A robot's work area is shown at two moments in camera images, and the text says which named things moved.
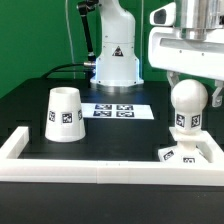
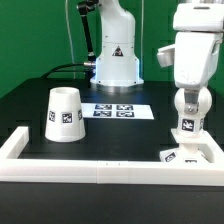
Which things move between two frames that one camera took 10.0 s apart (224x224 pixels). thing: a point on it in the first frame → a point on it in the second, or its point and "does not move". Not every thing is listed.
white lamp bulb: [189, 98] does not move
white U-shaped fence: [118, 172] does not move
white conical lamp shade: [64, 122] does not move
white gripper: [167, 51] → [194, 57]
